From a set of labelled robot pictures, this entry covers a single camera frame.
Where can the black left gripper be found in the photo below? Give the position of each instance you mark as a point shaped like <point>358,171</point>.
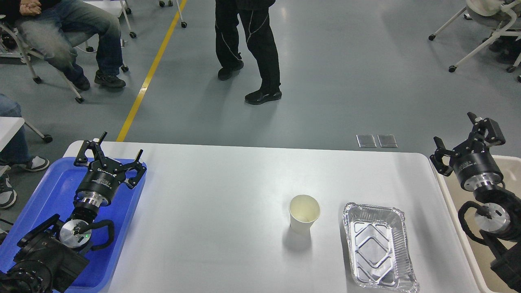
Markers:
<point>101,179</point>

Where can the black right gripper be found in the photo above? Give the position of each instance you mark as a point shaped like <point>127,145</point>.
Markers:
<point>472,170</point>

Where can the white paper cup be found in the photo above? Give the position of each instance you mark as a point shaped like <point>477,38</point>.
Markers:
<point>304,210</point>

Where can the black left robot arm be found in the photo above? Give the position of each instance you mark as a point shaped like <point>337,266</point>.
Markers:
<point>70,234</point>

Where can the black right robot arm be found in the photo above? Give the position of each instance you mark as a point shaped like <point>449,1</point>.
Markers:
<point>493,218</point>

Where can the blue plastic tray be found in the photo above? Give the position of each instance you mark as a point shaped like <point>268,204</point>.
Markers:
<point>54,195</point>

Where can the right floor socket plate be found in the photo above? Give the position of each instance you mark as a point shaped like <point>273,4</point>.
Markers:
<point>387,141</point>

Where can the floor socket plate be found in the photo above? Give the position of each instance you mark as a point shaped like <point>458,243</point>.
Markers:
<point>387,141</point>
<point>366,141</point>

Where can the person at left edge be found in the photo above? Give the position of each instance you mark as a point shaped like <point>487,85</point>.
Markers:
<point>16,153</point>

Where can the left floor socket plate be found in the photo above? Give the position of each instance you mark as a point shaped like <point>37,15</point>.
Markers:
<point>366,141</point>

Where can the white side table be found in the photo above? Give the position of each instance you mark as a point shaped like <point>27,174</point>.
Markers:
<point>9,126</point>

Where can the aluminium foil tray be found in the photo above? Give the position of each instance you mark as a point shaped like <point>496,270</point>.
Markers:
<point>378,248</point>

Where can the seated person in jeans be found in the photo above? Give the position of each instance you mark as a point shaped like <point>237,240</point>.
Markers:
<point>47,26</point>

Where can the standing person in black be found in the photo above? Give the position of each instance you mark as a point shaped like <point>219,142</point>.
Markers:
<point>255,19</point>

